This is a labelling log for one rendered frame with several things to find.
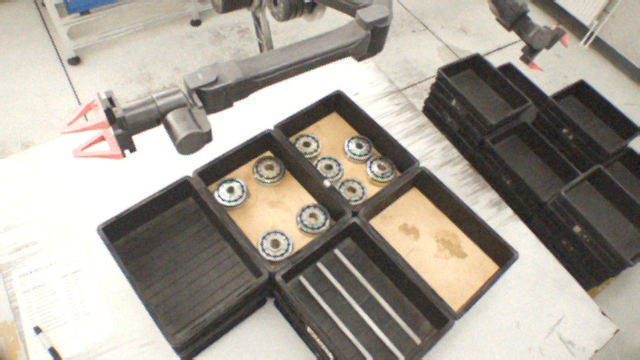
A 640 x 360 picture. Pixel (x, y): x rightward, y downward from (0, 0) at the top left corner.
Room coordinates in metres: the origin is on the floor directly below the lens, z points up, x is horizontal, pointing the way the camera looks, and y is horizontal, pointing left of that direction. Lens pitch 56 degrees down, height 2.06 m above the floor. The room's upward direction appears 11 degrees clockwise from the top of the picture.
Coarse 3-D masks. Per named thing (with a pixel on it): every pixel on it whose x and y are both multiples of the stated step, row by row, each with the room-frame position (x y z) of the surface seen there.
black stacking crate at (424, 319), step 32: (352, 224) 0.63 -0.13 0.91; (320, 256) 0.55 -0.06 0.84; (352, 256) 0.57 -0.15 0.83; (384, 256) 0.56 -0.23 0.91; (320, 288) 0.46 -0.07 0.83; (352, 288) 0.48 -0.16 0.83; (384, 288) 0.49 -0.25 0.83; (416, 288) 0.48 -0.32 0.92; (320, 320) 0.37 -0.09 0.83; (352, 320) 0.39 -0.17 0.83; (384, 320) 0.40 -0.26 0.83; (416, 320) 0.42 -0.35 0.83; (448, 320) 0.40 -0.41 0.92; (352, 352) 0.30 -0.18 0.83; (384, 352) 0.32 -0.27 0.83; (416, 352) 0.33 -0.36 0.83
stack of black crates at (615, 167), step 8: (624, 152) 1.57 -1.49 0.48; (632, 152) 1.58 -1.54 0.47; (608, 160) 1.49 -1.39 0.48; (616, 160) 1.57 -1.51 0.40; (624, 160) 1.58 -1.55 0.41; (632, 160) 1.56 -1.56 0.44; (608, 168) 1.53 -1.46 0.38; (616, 168) 1.54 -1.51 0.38; (624, 168) 1.55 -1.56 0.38; (632, 168) 1.54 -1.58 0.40; (616, 176) 1.49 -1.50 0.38; (624, 176) 1.50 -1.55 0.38; (632, 176) 1.51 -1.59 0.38; (624, 184) 1.44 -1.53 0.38; (632, 184) 1.45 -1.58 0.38; (632, 192) 1.40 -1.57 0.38
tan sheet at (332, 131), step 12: (324, 120) 1.07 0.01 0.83; (336, 120) 1.08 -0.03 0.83; (300, 132) 1.00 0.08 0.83; (312, 132) 1.01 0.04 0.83; (324, 132) 1.02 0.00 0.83; (336, 132) 1.03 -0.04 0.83; (348, 132) 1.04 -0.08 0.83; (324, 144) 0.97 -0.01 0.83; (336, 144) 0.98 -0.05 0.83; (336, 156) 0.93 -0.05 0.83; (372, 156) 0.96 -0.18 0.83; (348, 168) 0.89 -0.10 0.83; (360, 168) 0.90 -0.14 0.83; (360, 180) 0.85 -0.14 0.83; (348, 192) 0.79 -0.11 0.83; (372, 192) 0.81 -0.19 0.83
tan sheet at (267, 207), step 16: (240, 176) 0.77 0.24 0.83; (288, 176) 0.81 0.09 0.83; (256, 192) 0.73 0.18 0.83; (272, 192) 0.74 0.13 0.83; (288, 192) 0.75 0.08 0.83; (304, 192) 0.76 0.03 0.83; (240, 208) 0.66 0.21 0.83; (256, 208) 0.67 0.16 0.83; (272, 208) 0.68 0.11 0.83; (288, 208) 0.69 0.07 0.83; (240, 224) 0.61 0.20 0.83; (256, 224) 0.62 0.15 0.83; (272, 224) 0.63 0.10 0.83; (288, 224) 0.64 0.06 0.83; (256, 240) 0.57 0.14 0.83; (304, 240) 0.60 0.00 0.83
